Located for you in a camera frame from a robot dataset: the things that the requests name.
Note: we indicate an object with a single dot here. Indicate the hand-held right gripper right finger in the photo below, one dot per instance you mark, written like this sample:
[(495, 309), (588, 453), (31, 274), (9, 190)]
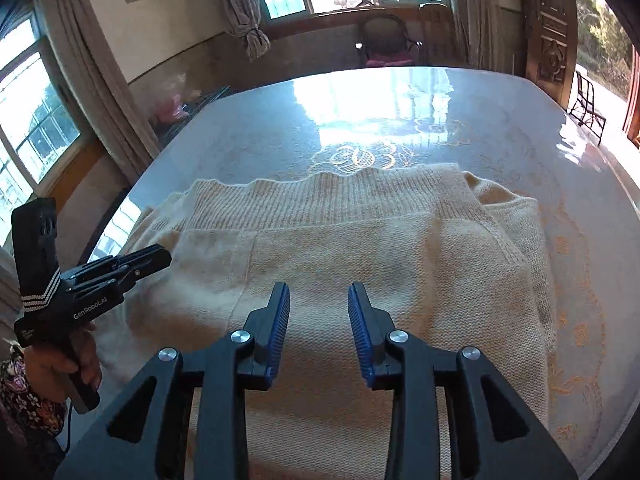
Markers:
[(361, 340)]

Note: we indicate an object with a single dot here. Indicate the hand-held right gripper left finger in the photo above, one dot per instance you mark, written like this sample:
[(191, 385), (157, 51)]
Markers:
[(277, 340)]

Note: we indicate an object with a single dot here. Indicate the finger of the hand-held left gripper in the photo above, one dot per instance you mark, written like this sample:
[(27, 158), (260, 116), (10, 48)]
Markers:
[(140, 262)]

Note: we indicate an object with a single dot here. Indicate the cream knit sweater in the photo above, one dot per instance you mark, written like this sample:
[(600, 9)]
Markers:
[(325, 240)]

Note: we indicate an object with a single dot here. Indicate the person's left forearm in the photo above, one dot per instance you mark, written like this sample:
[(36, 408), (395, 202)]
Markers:
[(25, 400)]

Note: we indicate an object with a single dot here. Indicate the person's left hand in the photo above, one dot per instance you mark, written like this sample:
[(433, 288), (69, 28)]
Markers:
[(47, 365)]

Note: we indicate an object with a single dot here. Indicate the pink plastic bag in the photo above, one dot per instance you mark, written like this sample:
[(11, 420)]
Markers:
[(172, 102)]

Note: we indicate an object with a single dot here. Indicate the white-framed barred window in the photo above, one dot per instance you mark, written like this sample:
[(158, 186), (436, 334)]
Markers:
[(35, 125)]

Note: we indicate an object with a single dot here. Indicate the long beige curtain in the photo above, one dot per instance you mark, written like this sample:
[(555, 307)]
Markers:
[(477, 10), (95, 75)]

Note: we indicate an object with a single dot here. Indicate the tied beige curtain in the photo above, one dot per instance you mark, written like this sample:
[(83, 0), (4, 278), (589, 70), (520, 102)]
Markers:
[(242, 10)]

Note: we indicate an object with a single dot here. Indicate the dark armchair with red cushion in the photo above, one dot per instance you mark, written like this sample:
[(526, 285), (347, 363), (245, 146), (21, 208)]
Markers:
[(387, 42)]

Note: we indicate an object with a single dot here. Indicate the tall wooden chair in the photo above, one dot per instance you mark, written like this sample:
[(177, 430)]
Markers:
[(440, 35)]

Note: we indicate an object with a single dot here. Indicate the black rattan chair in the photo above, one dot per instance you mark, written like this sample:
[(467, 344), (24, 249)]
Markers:
[(585, 105)]

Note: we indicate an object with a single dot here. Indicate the carved wooden door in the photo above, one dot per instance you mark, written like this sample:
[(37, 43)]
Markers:
[(632, 100), (550, 35)]

